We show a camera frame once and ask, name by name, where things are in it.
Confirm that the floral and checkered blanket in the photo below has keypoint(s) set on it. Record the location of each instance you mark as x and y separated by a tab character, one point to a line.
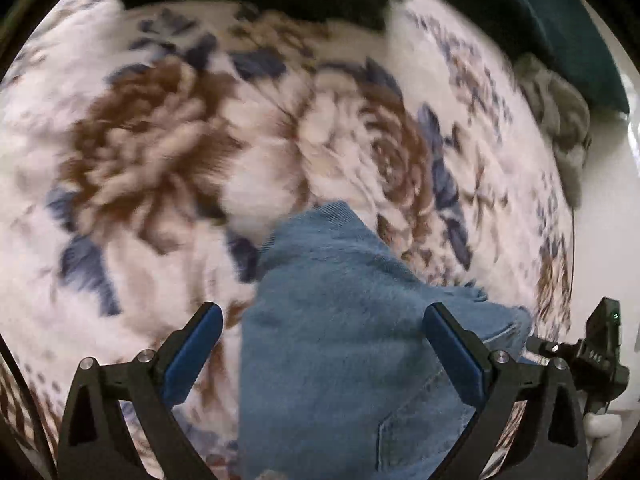
150	135

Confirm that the grey cloth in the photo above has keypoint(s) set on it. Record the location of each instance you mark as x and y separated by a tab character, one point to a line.
560	110

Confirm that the blue denim pants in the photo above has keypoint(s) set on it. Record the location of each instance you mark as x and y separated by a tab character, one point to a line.
325	350

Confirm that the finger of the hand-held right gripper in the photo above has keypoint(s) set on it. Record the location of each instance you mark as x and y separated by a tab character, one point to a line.
547	346

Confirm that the dark teal cloth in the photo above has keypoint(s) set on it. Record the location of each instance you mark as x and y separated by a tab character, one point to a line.
540	15

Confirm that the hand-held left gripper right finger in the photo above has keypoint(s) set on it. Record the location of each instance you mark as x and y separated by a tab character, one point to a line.
455	355

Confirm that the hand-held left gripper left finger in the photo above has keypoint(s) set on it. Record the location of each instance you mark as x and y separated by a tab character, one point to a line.
192	355

